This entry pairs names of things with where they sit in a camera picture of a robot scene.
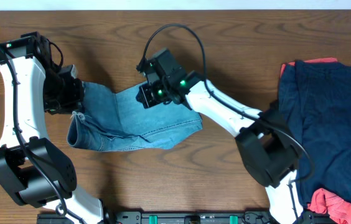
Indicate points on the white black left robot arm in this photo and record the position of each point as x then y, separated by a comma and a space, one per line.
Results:
33, 171

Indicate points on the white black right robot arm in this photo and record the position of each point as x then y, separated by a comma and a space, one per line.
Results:
267, 148

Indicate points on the light blue denim jeans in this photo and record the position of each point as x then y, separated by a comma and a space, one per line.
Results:
109, 122

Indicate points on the red pink garment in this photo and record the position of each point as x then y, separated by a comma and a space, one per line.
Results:
337, 207

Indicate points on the dark navy garment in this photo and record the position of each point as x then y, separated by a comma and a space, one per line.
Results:
334, 130

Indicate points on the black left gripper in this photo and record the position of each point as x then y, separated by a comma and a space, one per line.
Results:
74, 104

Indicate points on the black rail with green clips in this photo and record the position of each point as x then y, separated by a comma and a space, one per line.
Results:
135, 217

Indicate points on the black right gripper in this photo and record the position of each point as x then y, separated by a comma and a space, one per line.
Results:
148, 101

